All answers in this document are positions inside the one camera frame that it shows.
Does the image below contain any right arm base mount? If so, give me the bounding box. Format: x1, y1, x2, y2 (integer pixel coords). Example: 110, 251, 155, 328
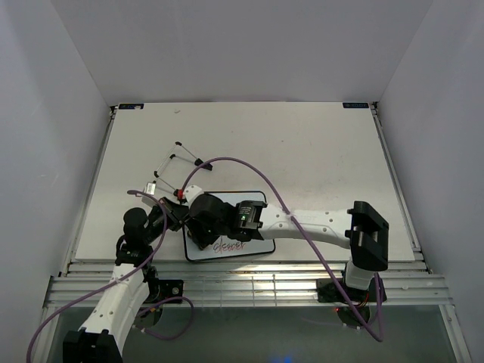
315, 278, 377, 303

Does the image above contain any small whiteboard black frame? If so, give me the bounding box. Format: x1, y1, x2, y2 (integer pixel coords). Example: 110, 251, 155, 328
183, 191, 275, 262

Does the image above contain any purple cable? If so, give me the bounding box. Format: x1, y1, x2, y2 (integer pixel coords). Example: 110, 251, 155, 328
181, 157, 386, 343
25, 188, 167, 363

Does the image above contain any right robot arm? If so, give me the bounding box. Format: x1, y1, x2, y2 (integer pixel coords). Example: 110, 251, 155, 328
186, 191, 389, 300

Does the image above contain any blue corner label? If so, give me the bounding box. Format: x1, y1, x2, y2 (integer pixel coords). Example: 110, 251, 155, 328
118, 103, 144, 110
342, 102, 369, 109

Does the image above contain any left blue corner label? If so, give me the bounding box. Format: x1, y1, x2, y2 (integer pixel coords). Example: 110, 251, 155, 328
118, 103, 144, 110

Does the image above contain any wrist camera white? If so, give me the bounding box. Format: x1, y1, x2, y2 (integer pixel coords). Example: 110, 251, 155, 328
144, 182, 157, 195
175, 185, 204, 206

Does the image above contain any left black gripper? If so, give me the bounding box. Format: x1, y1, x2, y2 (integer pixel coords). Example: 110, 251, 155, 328
144, 197, 188, 245

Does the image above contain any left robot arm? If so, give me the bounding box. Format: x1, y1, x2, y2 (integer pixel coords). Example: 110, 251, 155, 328
62, 198, 188, 362

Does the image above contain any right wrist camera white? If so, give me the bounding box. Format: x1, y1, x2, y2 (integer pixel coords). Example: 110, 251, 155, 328
175, 185, 204, 206

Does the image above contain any wire whiteboard stand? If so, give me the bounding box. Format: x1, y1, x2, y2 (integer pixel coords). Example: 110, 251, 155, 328
149, 141, 213, 196

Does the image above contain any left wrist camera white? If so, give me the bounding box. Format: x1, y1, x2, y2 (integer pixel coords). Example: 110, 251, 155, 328
144, 182, 157, 195

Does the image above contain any aluminium frame rail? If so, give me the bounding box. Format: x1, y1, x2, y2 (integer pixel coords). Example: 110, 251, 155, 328
44, 261, 452, 308

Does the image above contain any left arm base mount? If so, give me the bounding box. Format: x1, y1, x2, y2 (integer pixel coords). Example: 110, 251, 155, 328
145, 278, 184, 304

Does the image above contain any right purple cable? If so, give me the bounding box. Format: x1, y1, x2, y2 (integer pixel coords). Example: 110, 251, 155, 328
181, 157, 386, 343

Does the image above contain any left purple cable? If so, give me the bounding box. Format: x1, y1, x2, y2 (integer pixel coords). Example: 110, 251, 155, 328
25, 188, 167, 363

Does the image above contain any right blue corner label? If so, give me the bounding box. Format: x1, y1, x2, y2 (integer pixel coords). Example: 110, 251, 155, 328
342, 102, 369, 109

